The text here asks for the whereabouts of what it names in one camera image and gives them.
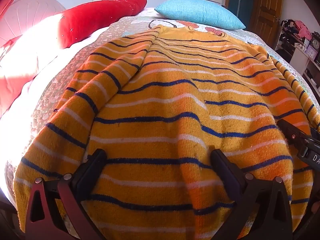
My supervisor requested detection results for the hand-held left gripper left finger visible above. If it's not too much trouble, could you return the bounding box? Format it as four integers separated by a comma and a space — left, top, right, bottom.
25, 149, 108, 240

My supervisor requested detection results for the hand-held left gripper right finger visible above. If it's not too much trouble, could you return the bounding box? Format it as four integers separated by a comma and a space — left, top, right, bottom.
211, 149, 293, 240

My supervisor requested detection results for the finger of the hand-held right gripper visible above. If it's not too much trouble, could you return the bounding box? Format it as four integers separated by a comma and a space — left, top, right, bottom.
277, 119, 312, 153

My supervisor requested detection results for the yellow striped knit sweater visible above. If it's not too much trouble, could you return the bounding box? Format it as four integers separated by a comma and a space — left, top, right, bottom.
14, 25, 320, 240

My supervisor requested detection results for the pile of clothes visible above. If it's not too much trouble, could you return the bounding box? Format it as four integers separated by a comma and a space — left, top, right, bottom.
282, 19, 313, 38

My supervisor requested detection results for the white side cabinet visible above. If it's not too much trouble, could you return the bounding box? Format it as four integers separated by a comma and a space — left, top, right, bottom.
290, 47, 311, 72

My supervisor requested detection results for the open storage shelf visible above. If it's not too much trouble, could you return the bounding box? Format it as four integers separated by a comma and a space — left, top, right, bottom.
275, 19, 320, 64

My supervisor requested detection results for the black table clock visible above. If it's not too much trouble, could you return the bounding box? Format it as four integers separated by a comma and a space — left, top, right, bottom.
311, 32, 320, 51

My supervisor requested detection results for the bed with patterned quilt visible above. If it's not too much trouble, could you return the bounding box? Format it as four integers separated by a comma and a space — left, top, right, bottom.
5, 7, 320, 240

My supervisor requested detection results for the red blanket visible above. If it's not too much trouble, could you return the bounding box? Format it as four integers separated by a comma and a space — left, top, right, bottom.
0, 75, 35, 117

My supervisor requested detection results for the brown wooden door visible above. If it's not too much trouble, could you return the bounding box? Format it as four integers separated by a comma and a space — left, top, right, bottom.
250, 0, 284, 47

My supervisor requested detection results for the teal hanging cloth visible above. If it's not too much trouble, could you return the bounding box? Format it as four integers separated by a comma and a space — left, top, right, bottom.
229, 0, 258, 23

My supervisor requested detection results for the light blue knit pillow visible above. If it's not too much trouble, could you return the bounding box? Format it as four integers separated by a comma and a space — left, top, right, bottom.
154, 0, 246, 30

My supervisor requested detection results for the red velvet pillow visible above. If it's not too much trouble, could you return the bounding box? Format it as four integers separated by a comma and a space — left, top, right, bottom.
56, 0, 147, 49

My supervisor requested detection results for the white headboard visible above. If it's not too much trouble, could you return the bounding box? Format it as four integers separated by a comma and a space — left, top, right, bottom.
0, 0, 67, 48

